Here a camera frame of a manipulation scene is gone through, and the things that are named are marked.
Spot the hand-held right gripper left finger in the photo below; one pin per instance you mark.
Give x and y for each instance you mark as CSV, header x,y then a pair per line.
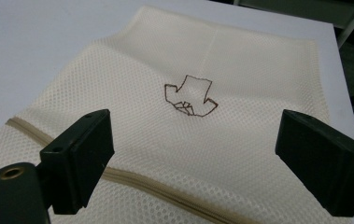
x,y
75,161

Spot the cream mesh laundry bag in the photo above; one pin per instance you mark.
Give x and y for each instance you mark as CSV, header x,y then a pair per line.
x,y
152,130

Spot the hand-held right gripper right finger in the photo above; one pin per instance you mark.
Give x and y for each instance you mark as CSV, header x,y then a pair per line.
x,y
321,161

